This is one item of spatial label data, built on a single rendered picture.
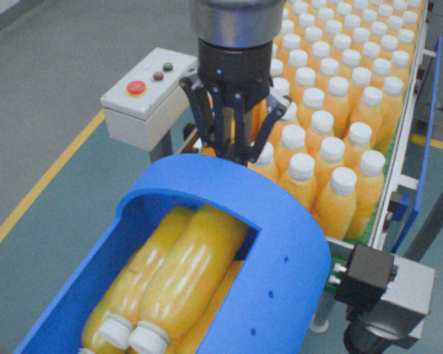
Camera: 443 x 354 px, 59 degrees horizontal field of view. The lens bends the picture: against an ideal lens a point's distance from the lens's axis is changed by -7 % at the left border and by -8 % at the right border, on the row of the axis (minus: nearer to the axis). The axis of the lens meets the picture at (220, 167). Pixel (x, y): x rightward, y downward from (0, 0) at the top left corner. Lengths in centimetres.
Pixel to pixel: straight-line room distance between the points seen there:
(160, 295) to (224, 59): 24
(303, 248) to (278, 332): 10
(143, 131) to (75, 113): 185
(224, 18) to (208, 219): 23
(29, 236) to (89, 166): 49
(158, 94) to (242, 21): 44
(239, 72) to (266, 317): 23
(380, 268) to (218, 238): 31
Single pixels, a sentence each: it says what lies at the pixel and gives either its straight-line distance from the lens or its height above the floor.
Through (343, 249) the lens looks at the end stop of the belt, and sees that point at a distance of 74.
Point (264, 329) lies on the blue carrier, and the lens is 41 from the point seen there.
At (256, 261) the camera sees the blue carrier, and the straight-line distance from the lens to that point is 41.
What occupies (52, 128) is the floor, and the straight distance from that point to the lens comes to 257.
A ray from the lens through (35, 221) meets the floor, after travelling 212.
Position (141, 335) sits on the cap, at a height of 116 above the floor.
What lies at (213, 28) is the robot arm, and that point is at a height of 139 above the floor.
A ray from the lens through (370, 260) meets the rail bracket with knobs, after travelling 70.
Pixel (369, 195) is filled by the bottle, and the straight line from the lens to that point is 74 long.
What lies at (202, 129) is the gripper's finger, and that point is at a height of 123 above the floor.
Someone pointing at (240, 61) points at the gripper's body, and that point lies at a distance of 40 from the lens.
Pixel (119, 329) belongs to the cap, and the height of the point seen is 112.
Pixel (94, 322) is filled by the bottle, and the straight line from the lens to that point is 56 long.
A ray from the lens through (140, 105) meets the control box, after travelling 77.
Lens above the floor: 157
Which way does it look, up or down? 47 degrees down
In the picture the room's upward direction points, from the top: straight up
